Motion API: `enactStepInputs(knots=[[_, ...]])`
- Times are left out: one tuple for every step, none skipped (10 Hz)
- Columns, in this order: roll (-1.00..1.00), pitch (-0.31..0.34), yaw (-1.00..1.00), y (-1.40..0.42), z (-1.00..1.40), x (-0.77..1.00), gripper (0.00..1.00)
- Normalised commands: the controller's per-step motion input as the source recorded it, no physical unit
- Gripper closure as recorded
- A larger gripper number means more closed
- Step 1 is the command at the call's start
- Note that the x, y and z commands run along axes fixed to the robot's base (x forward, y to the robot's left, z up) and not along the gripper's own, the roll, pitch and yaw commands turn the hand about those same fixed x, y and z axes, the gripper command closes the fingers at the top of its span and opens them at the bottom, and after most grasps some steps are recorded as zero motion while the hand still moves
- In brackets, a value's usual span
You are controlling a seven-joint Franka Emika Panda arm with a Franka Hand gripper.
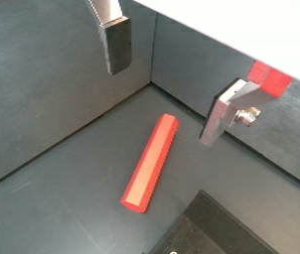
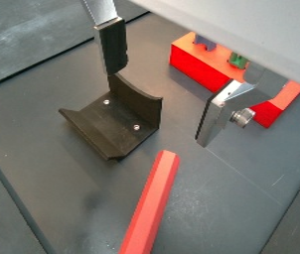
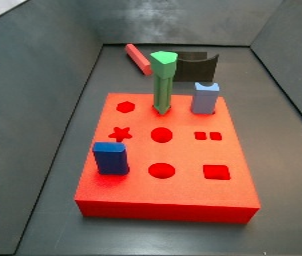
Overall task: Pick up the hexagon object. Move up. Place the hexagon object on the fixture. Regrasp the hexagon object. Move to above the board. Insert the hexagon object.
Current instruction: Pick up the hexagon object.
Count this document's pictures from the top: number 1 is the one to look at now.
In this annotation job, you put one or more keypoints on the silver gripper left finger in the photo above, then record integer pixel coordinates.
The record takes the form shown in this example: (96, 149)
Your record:
(113, 28)

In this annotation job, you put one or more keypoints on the red hexagon peg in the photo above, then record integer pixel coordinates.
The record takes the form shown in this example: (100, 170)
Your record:
(143, 181)

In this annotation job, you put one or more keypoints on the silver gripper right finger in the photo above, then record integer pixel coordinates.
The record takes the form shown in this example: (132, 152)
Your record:
(234, 105)

